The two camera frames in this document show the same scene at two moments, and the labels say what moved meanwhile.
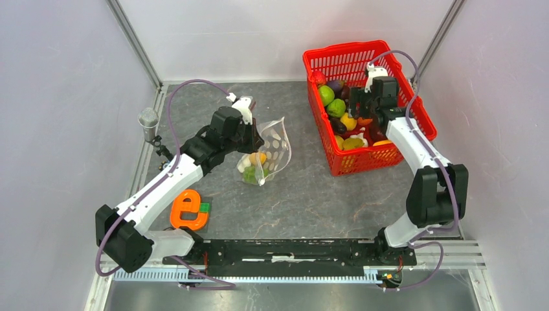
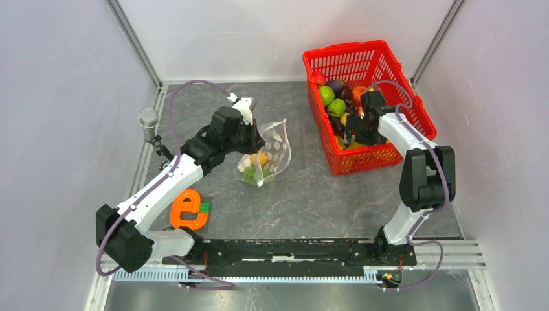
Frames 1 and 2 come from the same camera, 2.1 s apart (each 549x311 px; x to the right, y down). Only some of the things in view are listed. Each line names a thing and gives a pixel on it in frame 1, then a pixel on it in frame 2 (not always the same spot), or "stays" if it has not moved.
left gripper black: (256, 142) stays
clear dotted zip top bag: (274, 155) stays
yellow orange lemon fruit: (257, 158) stays
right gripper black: (357, 95) → (353, 122)
